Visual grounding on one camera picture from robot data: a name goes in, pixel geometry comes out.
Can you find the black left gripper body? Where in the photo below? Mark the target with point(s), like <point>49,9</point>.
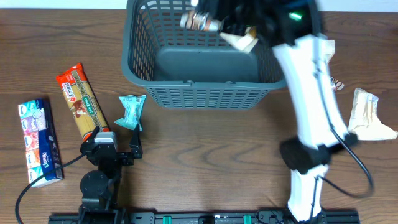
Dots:
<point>124,158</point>

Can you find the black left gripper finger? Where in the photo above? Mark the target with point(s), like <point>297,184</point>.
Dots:
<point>90,141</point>
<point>135,143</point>

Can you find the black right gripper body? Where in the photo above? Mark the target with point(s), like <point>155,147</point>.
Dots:
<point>241,15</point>

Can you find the red spaghetti packet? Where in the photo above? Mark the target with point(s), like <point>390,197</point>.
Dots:
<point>81,101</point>

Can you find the teal snack wrapper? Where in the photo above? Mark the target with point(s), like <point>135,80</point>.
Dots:
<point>133,109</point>

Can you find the blue Kleenex tissue multipack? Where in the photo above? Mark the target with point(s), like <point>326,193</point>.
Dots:
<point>41,150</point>

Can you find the beige brown snack bag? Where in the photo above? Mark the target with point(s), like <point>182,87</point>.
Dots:
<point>364,121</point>

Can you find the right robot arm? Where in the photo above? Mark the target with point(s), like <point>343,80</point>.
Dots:
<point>321,129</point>

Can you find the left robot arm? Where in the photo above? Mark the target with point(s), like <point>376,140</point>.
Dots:
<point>100,187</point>

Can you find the small brown white snack packet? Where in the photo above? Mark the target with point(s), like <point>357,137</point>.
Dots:
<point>336,84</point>

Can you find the grey plastic lattice basket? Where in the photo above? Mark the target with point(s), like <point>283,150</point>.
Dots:
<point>183,68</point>

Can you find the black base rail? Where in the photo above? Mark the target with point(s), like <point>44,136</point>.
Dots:
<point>262,217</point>

